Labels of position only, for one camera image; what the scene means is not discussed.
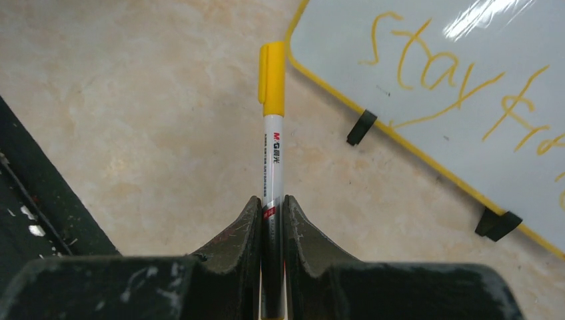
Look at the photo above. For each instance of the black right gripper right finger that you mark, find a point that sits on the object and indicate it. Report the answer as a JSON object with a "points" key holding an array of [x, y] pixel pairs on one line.
{"points": [[326, 282]]}

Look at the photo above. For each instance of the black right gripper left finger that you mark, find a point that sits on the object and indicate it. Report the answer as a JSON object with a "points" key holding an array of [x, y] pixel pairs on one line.
{"points": [[220, 280]]}

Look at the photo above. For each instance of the white marker pen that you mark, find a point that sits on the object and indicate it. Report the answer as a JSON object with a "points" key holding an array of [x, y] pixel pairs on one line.
{"points": [[272, 261]]}

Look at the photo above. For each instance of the yellow marker cap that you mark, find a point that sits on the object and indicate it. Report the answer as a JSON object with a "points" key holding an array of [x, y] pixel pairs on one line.
{"points": [[272, 78]]}

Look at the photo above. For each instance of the white whiteboard yellow rim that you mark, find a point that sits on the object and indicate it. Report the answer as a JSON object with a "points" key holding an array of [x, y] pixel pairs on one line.
{"points": [[473, 88]]}

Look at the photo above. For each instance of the black whiteboard left foot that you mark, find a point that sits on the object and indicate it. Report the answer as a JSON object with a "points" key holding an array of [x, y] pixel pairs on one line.
{"points": [[364, 123]]}

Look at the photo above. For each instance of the black whiteboard foot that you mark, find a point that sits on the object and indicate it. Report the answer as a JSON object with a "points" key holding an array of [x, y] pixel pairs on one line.
{"points": [[495, 226], [364, 123]]}

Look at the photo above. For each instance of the black whiteboard right foot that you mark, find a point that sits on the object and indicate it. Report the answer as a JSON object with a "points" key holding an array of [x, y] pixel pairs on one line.
{"points": [[495, 226]]}

